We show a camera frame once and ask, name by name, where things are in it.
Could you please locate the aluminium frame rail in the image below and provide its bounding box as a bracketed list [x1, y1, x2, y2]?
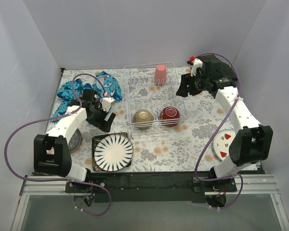
[12, 172, 289, 231]

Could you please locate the black round plate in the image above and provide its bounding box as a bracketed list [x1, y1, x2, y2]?
[68, 129, 82, 153]

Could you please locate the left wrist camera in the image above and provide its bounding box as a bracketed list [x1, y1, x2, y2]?
[101, 97, 116, 113]

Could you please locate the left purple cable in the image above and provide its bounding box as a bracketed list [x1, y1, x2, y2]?
[4, 73, 111, 217]

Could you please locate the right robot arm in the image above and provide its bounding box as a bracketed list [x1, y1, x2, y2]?
[176, 52, 273, 191]

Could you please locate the white wire dish rack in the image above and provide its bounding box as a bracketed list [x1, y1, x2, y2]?
[123, 62, 187, 129]

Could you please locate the blue patterned cloth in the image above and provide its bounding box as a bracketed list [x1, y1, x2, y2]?
[53, 71, 122, 117]

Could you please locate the pink plastic cup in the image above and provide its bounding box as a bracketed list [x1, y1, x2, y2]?
[154, 64, 167, 86]

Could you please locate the red bowl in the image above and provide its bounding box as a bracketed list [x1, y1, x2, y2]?
[159, 106, 181, 128]

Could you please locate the beige ceramic bowl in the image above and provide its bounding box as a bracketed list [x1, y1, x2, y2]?
[133, 109, 154, 129]

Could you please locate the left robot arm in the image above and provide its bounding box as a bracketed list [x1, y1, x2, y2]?
[34, 89, 116, 193]

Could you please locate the blue striped white plate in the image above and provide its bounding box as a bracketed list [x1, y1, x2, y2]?
[93, 133, 134, 172]

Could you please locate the watermelon pattern plate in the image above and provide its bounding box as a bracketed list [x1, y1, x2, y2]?
[213, 129, 236, 161]

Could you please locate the dark square plate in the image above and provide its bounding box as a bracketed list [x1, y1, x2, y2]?
[91, 131, 133, 172]

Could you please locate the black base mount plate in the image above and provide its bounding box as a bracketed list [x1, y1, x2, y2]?
[65, 172, 238, 203]

